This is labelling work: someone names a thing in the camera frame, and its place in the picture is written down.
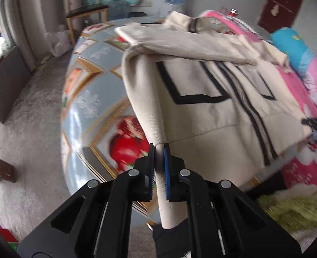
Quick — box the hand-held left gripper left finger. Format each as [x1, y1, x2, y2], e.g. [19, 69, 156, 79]
[17, 143, 156, 258]

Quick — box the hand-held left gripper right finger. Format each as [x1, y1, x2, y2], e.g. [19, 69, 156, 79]
[162, 143, 302, 258]

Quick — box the cream zip jacket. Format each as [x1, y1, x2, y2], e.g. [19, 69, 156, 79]
[114, 11, 312, 230]

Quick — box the pink printed blanket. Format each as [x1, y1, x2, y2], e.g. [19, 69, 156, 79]
[199, 9, 317, 194]

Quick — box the dark clothing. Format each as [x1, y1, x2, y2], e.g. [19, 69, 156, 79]
[152, 219, 194, 258]

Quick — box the blue cartoon pillow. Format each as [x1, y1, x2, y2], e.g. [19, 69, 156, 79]
[271, 27, 316, 73]

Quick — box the printed fruit tablecloth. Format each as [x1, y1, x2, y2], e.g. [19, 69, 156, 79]
[60, 16, 288, 226]

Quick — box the dark red door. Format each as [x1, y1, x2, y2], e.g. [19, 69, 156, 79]
[257, 0, 304, 34]

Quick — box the brown wooden box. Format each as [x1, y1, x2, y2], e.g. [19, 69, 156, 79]
[0, 157, 17, 182]

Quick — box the white plastic bag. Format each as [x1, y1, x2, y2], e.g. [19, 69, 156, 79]
[45, 29, 73, 57]

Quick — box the white water dispenser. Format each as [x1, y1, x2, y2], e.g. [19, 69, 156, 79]
[172, 4, 187, 15]

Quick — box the grey leaning board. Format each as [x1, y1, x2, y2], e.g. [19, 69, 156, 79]
[0, 46, 31, 124]

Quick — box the clear plastic container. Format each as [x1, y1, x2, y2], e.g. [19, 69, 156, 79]
[107, 0, 128, 19]

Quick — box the wooden chair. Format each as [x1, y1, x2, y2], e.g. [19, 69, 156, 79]
[62, 0, 110, 45]

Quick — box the grey curtain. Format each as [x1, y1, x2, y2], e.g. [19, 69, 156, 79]
[3, 0, 41, 70]

